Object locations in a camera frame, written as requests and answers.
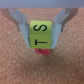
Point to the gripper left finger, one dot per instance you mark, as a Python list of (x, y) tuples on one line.
[(22, 28)]

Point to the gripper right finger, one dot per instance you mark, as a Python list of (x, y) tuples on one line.
[(58, 27)]

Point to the pink block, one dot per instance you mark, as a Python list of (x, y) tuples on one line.
[(42, 51)]

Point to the yellow block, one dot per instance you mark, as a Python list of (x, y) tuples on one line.
[(40, 34)]

